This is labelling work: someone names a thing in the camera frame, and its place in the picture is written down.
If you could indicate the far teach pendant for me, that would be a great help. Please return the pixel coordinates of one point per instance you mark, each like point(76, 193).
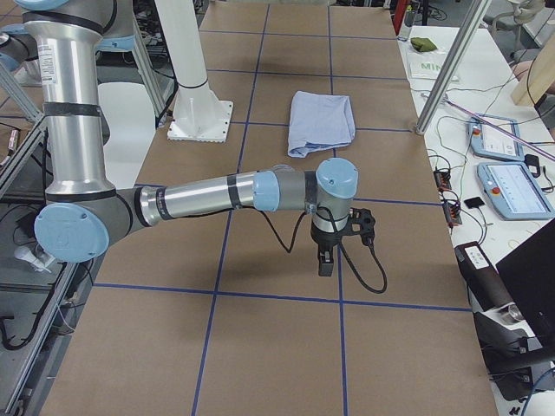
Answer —
point(487, 142)

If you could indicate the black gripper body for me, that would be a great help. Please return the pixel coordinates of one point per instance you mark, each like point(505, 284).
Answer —
point(323, 241)

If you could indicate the near teach pendant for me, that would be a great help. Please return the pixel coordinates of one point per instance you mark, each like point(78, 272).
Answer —
point(513, 191)

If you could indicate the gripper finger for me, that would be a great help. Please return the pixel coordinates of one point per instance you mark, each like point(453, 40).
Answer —
point(329, 262)
point(322, 256)

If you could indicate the green cloth bundle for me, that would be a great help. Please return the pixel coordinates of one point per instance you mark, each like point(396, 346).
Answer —
point(423, 44)

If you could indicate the teach pendant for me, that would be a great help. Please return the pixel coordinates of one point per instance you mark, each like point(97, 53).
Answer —
point(487, 142)
point(513, 191)

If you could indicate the blue striped button shirt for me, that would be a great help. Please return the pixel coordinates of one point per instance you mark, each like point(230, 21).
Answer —
point(319, 122)

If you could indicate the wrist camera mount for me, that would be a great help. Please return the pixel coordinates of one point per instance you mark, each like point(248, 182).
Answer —
point(361, 223)

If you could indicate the aluminium frame post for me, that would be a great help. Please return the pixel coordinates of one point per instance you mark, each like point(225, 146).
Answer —
point(463, 38)

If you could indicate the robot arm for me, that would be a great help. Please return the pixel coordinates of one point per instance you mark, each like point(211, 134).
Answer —
point(85, 213)

